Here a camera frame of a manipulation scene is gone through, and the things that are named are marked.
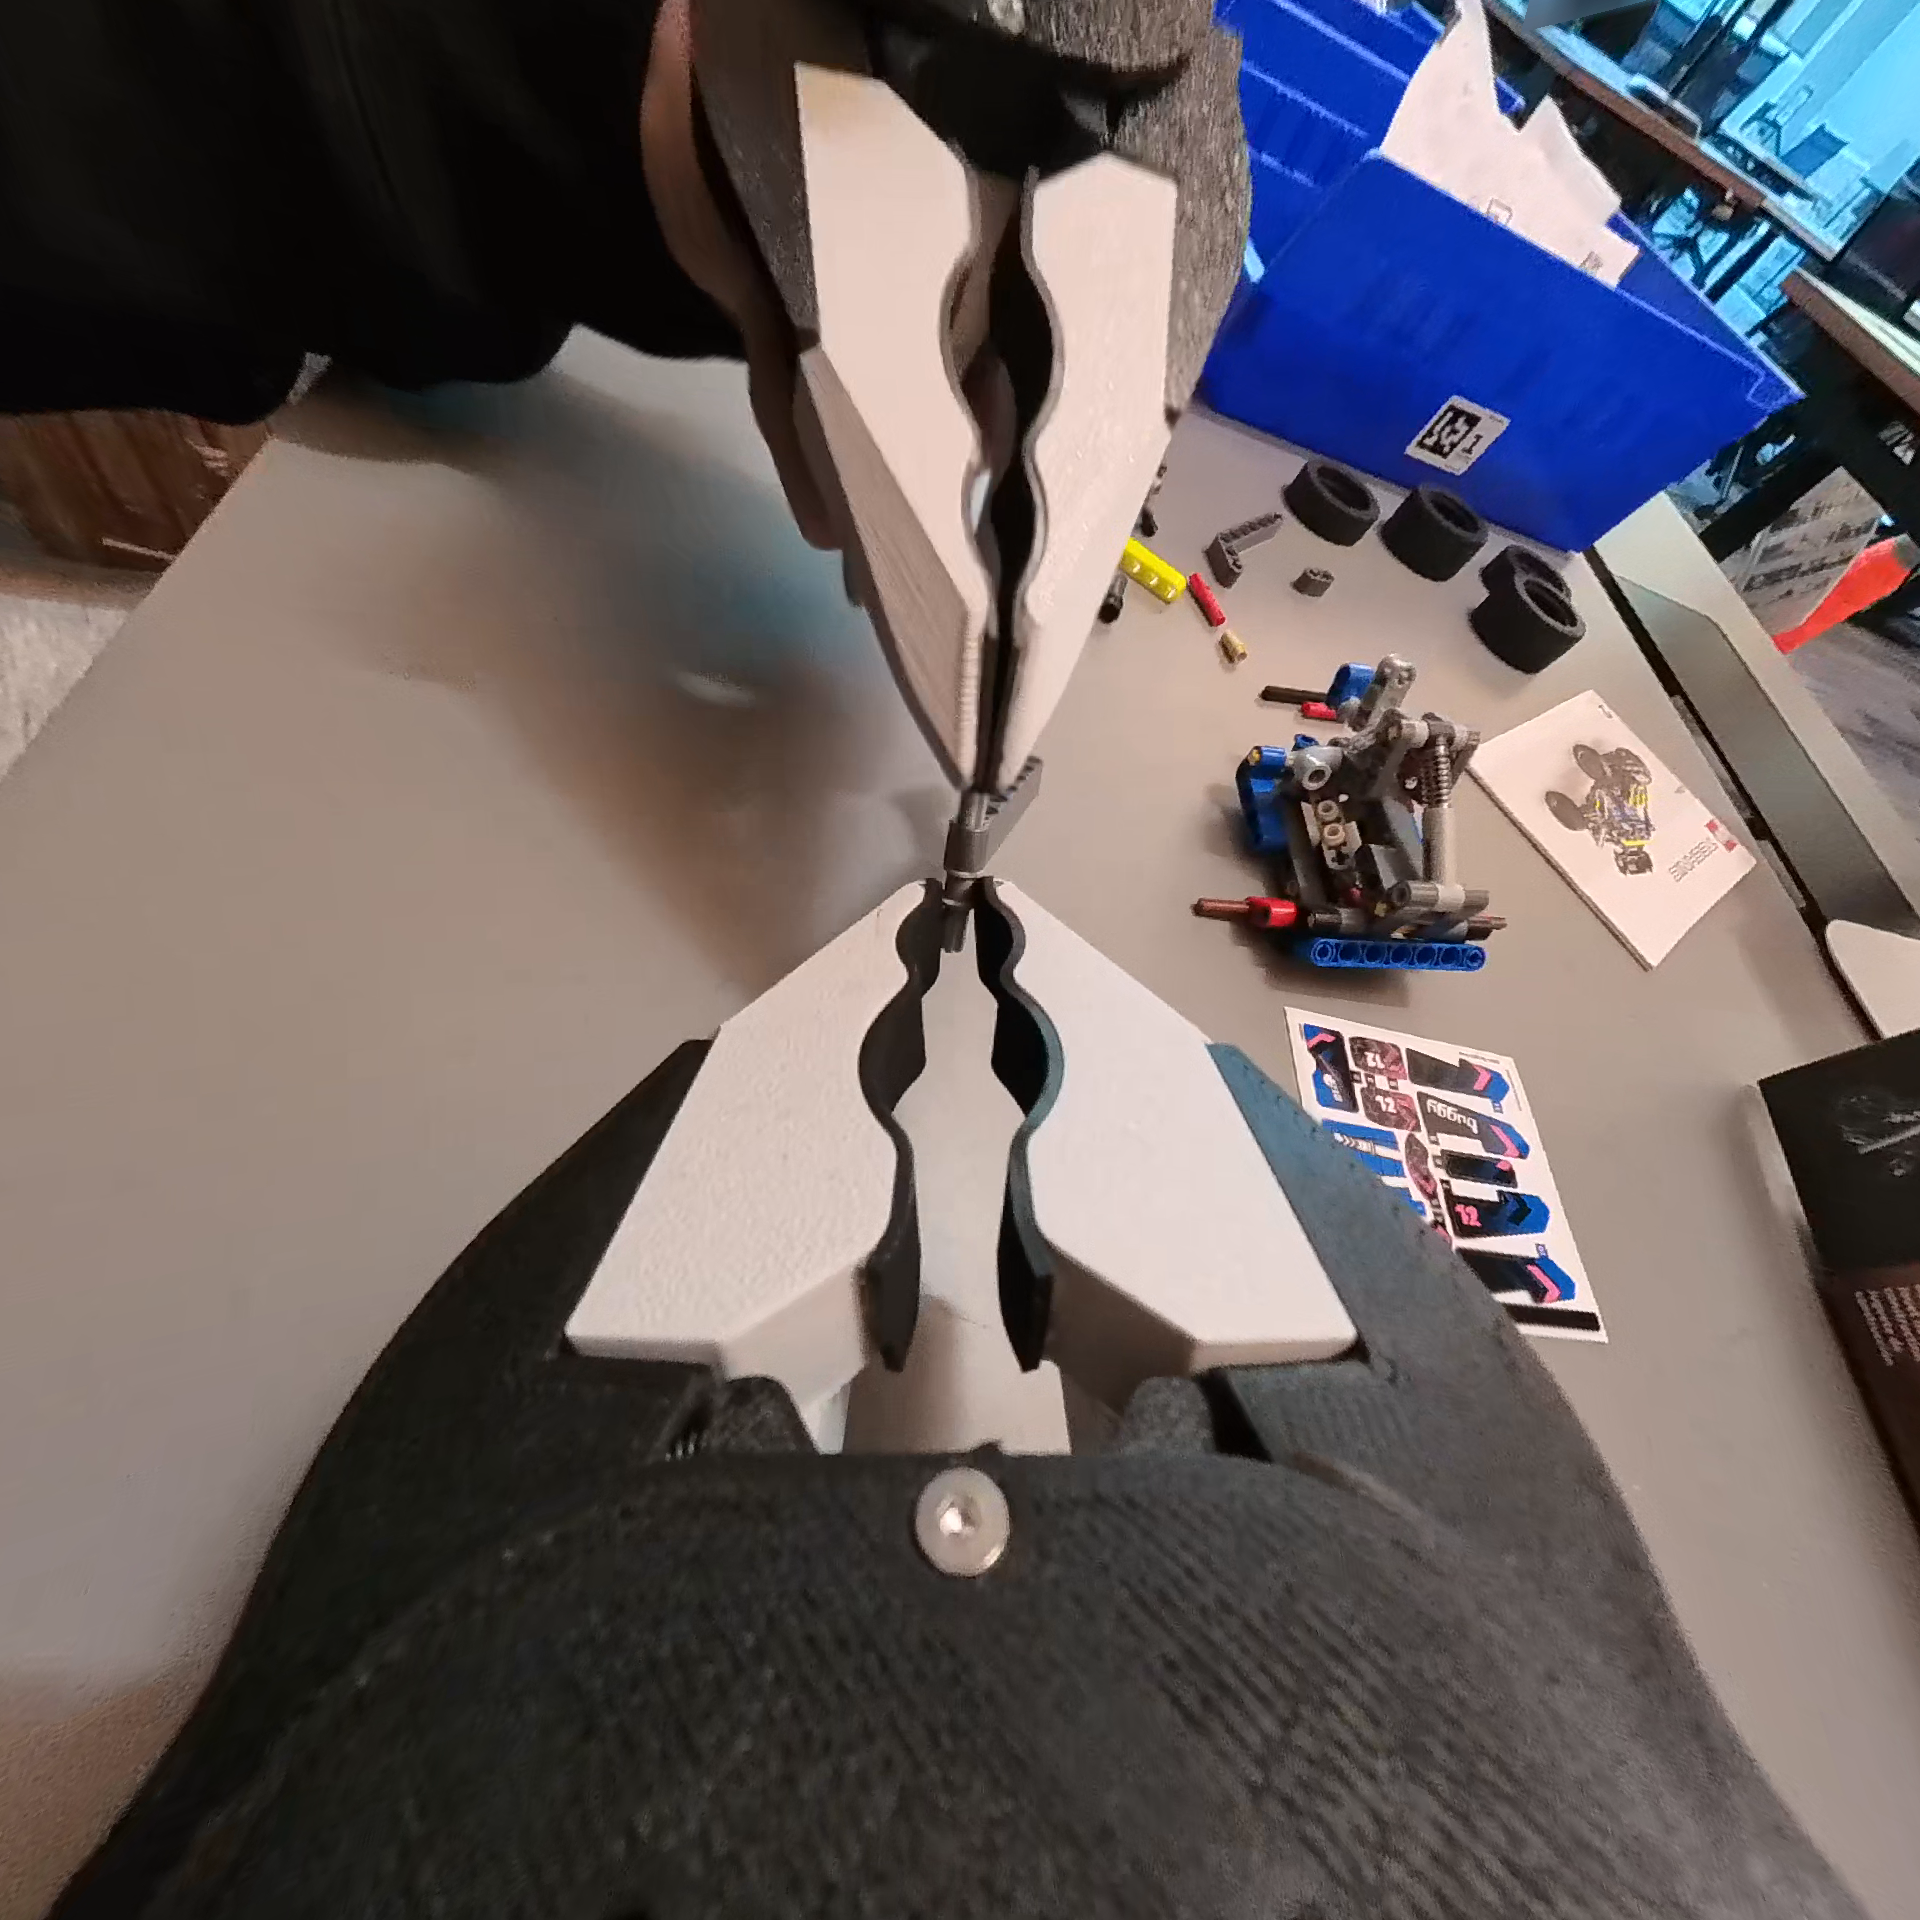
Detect person's left hand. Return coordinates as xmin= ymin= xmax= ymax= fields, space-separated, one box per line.
xmin=643 ymin=28 xmax=859 ymax=561

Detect orange plastic object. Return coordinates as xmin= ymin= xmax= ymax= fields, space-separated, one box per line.
xmin=1771 ymin=535 xmax=1920 ymax=658

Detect blue storage bin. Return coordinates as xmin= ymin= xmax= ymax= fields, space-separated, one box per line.
xmin=1213 ymin=0 xmax=1452 ymax=95
xmin=1237 ymin=57 xmax=1421 ymax=265
xmin=1195 ymin=149 xmax=1803 ymax=556

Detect white buggy picture booklet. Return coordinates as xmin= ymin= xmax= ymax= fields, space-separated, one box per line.
xmin=1463 ymin=689 xmax=1757 ymax=971

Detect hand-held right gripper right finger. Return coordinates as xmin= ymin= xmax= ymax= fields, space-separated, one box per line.
xmin=977 ymin=882 xmax=1361 ymax=1372

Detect brown wooden cabinet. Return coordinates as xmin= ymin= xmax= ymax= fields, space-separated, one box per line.
xmin=0 ymin=411 xmax=274 ymax=576

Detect blue and pink sticker sheet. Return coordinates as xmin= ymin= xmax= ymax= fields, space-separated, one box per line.
xmin=1280 ymin=1004 xmax=1612 ymax=1346

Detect dark grey upright panel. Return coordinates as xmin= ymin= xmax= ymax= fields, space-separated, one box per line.
xmin=1591 ymin=496 xmax=1920 ymax=1040

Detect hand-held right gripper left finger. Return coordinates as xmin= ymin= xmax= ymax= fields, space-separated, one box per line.
xmin=568 ymin=882 xmax=945 ymax=1372

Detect white paper sheets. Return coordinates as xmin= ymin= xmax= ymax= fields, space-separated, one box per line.
xmin=1376 ymin=8 xmax=1645 ymax=288

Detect toy buggy chassis assembly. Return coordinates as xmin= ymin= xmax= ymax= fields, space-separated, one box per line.
xmin=1192 ymin=651 xmax=1512 ymax=971

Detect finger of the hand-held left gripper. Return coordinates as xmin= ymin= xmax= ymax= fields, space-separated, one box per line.
xmin=978 ymin=152 xmax=1183 ymax=784
xmin=792 ymin=61 xmax=1024 ymax=789

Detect brown office desk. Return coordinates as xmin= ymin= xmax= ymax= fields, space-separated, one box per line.
xmin=1776 ymin=271 xmax=1920 ymax=441

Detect person's left forearm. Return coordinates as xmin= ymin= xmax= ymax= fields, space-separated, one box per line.
xmin=0 ymin=0 xmax=707 ymax=425

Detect black toy set box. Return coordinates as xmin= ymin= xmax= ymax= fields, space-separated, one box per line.
xmin=1753 ymin=1026 xmax=1920 ymax=1491

